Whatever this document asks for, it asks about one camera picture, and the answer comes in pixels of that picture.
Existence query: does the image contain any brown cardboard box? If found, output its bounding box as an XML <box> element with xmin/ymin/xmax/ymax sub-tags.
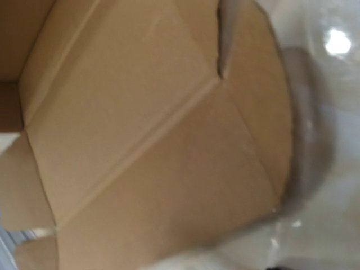
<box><xmin>1</xmin><ymin>1</ymin><xmax>293</xmax><ymax>269</ymax></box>

